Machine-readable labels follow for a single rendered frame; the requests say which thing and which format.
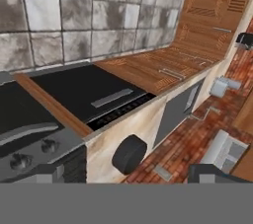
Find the black countertop appliance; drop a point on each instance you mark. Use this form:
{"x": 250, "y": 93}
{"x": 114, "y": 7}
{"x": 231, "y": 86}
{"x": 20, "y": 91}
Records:
{"x": 244, "y": 39}

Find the grey wall outlet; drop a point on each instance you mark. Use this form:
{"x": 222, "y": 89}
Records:
{"x": 162, "y": 172}

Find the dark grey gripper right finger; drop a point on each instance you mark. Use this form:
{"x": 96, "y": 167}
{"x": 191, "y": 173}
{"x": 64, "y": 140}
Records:
{"x": 206, "y": 169}

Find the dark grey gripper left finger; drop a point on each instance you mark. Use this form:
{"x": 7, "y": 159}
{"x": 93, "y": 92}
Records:
{"x": 44, "y": 170}

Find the white boxy countertop appliance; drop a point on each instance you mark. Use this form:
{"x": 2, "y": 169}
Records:
{"x": 219, "y": 150}

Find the wooden wall cabinet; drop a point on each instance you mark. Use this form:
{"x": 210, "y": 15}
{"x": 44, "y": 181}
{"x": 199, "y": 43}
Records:
{"x": 244, "y": 119}

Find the wooden cabinet door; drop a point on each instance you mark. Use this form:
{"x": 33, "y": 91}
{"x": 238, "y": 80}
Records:
{"x": 148, "y": 66}

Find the dark stove knob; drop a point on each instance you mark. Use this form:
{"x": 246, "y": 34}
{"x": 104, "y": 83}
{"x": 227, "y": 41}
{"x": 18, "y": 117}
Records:
{"x": 49, "y": 145}
{"x": 20, "y": 161}

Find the black dishwasher front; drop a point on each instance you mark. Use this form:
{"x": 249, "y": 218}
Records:
{"x": 82, "y": 89}

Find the black and steel stove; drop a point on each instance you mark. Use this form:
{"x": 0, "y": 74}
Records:
{"x": 23, "y": 112}

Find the wooden filler panel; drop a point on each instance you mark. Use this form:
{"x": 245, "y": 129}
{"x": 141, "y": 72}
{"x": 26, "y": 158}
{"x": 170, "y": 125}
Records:
{"x": 52, "y": 106}

